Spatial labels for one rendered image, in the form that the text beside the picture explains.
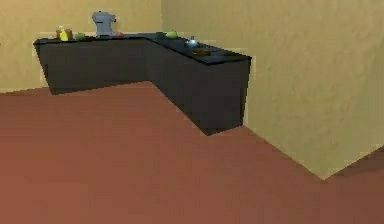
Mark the black kitchen counter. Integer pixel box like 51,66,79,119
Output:
33,32,253,137

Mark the silver kettle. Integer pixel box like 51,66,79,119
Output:
185,35,200,49

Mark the brown bread loaf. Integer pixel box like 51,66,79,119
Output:
55,28,74,41

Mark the yellow bottle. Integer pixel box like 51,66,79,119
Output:
58,26,70,42

